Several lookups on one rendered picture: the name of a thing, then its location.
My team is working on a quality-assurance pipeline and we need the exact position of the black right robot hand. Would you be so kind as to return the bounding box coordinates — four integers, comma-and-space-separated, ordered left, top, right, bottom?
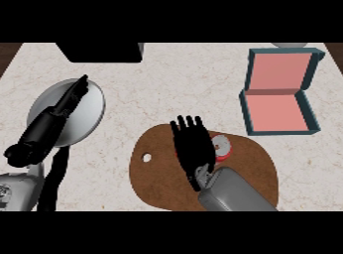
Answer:
169, 114, 217, 193

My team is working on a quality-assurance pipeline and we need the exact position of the red tomato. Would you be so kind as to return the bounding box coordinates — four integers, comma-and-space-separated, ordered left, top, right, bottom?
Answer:
175, 133, 235, 164

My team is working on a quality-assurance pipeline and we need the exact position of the brown wooden cutting board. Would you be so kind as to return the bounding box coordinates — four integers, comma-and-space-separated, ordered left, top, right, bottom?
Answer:
127, 123, 279, 212

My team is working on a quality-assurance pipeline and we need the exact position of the teal cardboard box pink inside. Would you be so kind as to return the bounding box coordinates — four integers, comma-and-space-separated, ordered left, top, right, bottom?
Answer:
238, 47, 327, 137

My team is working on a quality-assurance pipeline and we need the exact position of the black appliance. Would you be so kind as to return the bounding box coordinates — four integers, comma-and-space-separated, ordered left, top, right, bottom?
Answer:
55, 42, 147, 64

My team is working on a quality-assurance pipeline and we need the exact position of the white round object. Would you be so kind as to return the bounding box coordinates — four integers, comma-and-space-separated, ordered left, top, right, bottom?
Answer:
269, 42, 309, 50

